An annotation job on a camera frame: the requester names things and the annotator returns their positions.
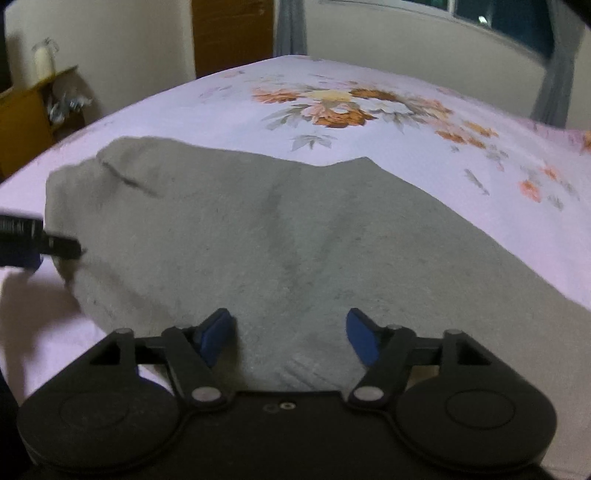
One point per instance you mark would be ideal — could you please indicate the grey pants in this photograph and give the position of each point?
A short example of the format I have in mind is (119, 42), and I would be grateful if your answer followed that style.
(286, 240)

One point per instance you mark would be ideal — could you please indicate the brown wooden door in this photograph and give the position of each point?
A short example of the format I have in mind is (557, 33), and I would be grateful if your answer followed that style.
(231, 32)

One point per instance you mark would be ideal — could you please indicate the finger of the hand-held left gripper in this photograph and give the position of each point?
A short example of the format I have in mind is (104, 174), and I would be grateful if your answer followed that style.
(60, 247)

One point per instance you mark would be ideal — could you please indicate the white thermos jug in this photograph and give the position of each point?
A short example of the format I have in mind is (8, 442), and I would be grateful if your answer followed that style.
(45, 60)

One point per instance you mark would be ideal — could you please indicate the small figurines on shelf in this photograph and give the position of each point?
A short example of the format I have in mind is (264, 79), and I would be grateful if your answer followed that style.
(67, 101)

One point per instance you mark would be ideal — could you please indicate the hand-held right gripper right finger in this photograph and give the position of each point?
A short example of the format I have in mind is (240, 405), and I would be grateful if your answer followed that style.
(364, 339)

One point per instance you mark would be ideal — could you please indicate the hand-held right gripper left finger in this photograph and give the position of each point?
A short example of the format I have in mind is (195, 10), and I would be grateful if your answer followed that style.
(213, 337)

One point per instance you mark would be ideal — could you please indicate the wooden corner cabinet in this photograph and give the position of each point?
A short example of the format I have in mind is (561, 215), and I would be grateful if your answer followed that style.
(23, 124)

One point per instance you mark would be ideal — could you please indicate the white framed window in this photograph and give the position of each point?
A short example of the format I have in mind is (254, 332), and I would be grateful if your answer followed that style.
(508, 18)

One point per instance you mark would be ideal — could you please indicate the grey curtain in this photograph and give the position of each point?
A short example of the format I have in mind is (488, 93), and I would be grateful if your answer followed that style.
(291, 27)
(556, 78)

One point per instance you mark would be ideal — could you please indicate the bed with floral sheet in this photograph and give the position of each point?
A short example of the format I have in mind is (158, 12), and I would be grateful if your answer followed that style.
(194, 110)

